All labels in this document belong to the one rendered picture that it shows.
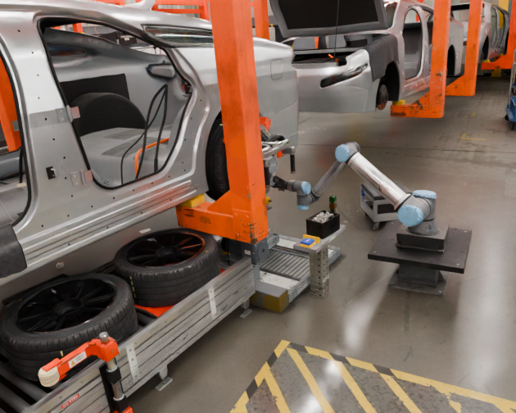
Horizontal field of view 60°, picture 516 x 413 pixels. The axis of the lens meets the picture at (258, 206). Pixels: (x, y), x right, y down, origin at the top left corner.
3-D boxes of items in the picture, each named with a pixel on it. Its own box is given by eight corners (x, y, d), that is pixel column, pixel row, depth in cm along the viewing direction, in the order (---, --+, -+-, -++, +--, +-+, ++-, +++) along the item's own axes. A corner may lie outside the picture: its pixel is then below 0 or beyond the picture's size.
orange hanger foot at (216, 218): (193, 218, 330) (187, 173, 318) (250, 230, 300) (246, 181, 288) (177, 226, 318) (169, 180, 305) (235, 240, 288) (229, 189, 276)
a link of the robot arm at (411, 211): (435, 208, 289) (350, 136, 313) (425, 217, 277) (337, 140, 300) (420, 224, 299) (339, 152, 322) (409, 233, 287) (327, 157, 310)
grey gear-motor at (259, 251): (228, 262, 355) (224, 221, 342) (273, 274, 331) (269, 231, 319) (214, 272, 341) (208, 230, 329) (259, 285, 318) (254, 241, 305)
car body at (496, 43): (447, 53, 1446) (450, 6, 1397) (512, 50, 1341) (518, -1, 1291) (393, 70, 1078) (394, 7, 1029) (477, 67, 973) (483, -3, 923)
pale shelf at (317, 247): (323, 224, 324) (323, 220, 323) (345, 229, 314) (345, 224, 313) (292, 248, 292) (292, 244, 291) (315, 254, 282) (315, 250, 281)
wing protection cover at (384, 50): (377, 75, 599) (377, 34, 581) (400, 74, 582) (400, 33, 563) (355, 82, 546) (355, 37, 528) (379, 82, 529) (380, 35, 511)
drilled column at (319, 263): (317, 288, 322) (314, 236, 307) (329, 292, 317) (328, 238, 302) (310, 295, 315) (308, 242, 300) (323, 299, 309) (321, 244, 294)
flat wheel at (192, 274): (154, 253, 337) (148, 224, 329) (235, 260, 316) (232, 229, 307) (99, 301, 279) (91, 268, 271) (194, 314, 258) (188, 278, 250)
